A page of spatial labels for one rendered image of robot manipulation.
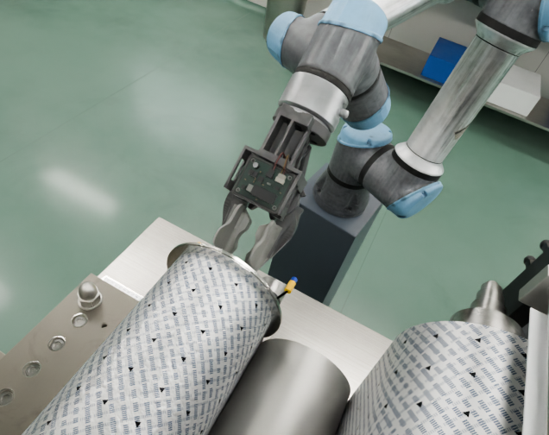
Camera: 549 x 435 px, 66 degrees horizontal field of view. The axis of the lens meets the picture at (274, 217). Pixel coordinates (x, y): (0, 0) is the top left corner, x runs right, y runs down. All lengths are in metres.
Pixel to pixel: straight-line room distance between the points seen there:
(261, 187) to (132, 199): 1.88
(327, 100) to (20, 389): 0.55
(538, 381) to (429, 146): 0.66
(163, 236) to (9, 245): 1.33
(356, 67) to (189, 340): 0.34
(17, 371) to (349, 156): 0.74
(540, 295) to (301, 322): 0.60
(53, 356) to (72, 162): 1.91
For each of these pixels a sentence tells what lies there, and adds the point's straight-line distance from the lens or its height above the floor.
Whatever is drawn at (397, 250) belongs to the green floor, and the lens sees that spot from 2.37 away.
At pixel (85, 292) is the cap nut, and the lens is 0.71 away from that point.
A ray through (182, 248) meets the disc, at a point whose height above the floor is 1.30.
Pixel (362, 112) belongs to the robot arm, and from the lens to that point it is 0.60.
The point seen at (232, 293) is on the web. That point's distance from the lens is 0.41.
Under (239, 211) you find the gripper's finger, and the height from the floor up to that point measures 1.30.
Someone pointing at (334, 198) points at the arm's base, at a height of 0.95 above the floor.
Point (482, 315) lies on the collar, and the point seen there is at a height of 1.36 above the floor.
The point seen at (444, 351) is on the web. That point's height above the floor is 1.39.
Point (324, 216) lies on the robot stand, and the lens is 1.08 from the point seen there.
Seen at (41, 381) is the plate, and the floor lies 1.03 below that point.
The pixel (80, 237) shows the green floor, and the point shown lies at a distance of 2.17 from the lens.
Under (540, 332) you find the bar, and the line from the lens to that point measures 0.34.
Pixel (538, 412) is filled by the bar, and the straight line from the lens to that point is 0.31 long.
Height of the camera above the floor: 1.66
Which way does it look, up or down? 47 degrees down
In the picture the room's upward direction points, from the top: 15 degrees clockwise
